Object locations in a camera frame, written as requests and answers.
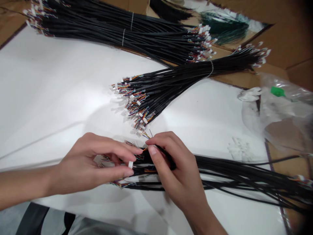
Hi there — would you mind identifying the brown cardboard sheet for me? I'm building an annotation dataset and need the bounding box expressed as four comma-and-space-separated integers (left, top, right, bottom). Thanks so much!
0, 0, 313, 235

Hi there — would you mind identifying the black cable with coloured wires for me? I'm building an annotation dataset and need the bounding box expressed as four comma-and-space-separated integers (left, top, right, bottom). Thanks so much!
142, 129, 177, 172

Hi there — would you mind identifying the white sheet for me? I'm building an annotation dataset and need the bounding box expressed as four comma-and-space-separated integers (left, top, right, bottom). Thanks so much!
0, 23, 288, 235

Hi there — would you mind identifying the person's body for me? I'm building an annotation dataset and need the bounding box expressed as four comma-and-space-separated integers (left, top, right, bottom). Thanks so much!
0, 201, 77, 235

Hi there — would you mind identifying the pile of white connector housings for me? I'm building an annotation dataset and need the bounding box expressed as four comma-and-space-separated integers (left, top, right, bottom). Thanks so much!
227, 136, 257, 163

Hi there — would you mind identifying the person's left hand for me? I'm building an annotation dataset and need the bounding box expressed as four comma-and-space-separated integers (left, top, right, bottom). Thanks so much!
50, 132, 144, 196

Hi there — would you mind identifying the person's right hand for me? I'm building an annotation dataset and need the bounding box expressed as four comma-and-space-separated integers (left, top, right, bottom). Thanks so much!
145, 131, 209, 212

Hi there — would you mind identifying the bundle of green wires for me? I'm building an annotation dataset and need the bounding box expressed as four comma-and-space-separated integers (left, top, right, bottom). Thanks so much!
198, 10, 250, 46

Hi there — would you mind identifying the clear plastic bag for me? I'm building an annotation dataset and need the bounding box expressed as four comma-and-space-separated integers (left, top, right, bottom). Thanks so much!
241, 71, 313, 158

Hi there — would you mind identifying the bundle of thin black wires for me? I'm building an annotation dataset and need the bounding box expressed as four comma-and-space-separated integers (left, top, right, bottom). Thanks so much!
149, 0, 197, 22

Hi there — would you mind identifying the large bundle of black cables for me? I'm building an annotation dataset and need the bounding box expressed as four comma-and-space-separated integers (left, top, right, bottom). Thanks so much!
23, 0, 218, 68

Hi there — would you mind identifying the green tag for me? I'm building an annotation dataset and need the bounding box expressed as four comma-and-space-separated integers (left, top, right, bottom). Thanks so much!
271, 86, 286, 98

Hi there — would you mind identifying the pile of loose black cables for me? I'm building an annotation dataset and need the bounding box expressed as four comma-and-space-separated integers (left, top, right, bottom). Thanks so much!
95, 139, 313, 216

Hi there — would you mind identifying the tied bundle of black cables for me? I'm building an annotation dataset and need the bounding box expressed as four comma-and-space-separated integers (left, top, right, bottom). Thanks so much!
109, 41, 272, 135

